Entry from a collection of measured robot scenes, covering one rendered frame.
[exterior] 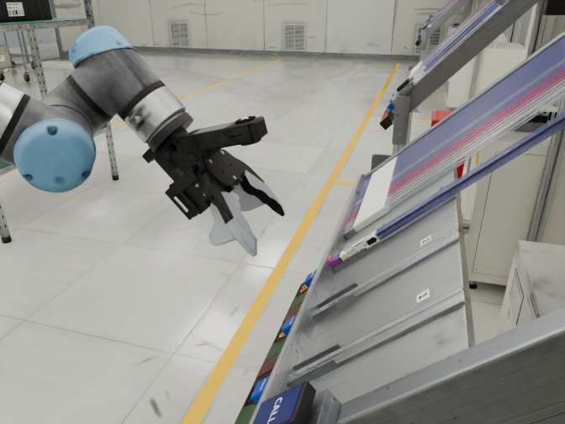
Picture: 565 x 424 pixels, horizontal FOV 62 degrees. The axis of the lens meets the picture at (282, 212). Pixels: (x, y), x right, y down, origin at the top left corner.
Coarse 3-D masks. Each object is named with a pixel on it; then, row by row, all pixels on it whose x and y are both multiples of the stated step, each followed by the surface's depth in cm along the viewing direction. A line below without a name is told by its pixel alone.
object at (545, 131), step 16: (544, 128) 51; (560, 128) 50; (528, 144) 52; (496, 160) 53; (464, 176) 56; (480, 176) 54; (448, 192) 56; (416, 208) 58; (432, 208) 58; (400, 224) 60; (336, 256) 65
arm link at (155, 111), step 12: (156, 96) 61; (168, 96) 62; (144, 108) 61; (156, 108) 61; (168, 108) 62; (180, 108) 63; (132, 120) 62; (144, 120) 61; (156, 120) 61; (168, 120) 62; (144, 132) 62; (156, 132) 62
